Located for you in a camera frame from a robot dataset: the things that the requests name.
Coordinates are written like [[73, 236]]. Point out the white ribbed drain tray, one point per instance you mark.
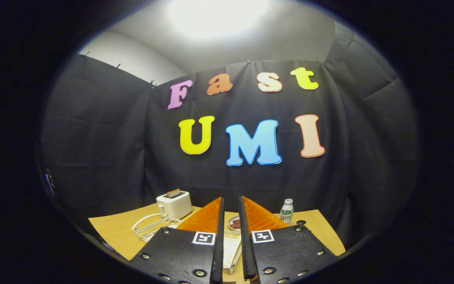
[[231, 248]]

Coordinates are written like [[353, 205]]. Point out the brown bread slice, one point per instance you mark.
[[173, 193]]

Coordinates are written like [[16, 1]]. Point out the beige round plate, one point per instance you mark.
[[230, 223]]

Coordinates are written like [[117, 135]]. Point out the black backdrop cloth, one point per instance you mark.
[[112, 138]]

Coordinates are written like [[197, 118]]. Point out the white toaster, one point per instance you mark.
[[175, 206]]

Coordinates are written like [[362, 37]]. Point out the brown meat piece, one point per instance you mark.
[[236, 224]]

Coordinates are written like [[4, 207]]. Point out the white drink bottle green label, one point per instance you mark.
[[286, 213]]

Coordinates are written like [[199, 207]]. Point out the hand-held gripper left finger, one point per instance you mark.
[[219, 244]]

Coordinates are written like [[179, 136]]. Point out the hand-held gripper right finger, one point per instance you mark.
[[244, 244]]

